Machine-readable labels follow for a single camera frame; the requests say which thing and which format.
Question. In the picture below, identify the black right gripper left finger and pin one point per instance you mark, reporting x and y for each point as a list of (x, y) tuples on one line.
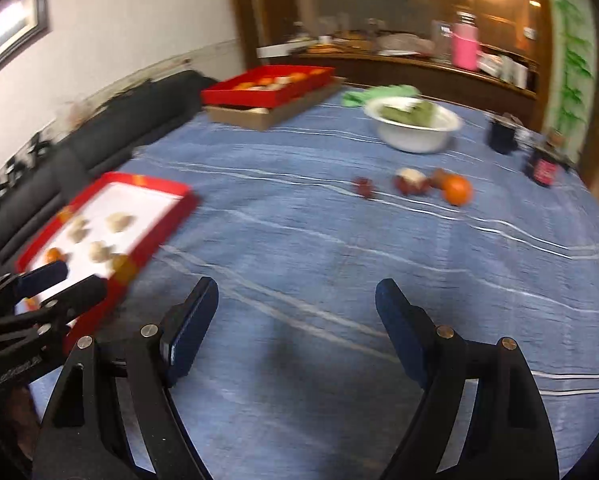
[(184, 328)]

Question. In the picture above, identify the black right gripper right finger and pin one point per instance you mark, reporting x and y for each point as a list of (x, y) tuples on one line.
[(426, 351)]

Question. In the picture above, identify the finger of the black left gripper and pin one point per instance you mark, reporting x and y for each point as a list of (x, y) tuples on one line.
[(31, 283), (66, 305)]

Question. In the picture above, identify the white fruit piece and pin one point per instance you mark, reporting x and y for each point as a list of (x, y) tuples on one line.
[(99, 252), (409, 181), (119, 221)]

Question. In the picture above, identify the orange tangerine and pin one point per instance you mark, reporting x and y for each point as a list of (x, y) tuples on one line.
[(457, 190), (54, 254)]

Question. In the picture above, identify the red box with fruits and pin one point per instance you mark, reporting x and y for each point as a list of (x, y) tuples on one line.
[(268, 86)]

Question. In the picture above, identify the red tray white bottom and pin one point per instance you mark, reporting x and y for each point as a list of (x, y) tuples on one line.
[(159, 205)]

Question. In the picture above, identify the blue plaid tablecloth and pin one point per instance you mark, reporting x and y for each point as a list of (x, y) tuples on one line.
[(296, 377)]

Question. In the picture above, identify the black leather sofa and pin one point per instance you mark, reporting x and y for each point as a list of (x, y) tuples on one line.
[(136, 118)]

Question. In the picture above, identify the orange tangerine on table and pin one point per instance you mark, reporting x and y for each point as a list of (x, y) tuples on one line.
[(457, 190)]

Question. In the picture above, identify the brown longan on table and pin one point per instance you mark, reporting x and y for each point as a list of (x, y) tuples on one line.
[(438, 178)]

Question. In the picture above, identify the red jujube date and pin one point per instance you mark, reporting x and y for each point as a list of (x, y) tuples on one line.
[(364, 187)]

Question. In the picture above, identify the black red labelled jar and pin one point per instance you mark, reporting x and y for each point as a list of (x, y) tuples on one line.
[(542, 164)]

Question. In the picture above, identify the black cup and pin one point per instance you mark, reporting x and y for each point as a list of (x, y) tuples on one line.
[(501, 136)]

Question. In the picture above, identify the white bowl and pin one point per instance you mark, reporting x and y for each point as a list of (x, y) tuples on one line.
[(411, 139)]

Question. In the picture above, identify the green leaves in bowl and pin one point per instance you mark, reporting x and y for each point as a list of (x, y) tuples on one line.
[(419, 114)]

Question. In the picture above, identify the green cloth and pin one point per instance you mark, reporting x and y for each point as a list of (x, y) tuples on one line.
[(358, 98)]

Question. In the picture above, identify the wooden sideboard counter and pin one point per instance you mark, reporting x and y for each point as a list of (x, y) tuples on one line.
[(353, 58)]

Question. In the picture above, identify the pink thermos bottle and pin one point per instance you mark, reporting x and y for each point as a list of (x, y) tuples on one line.
[(465, 45)]

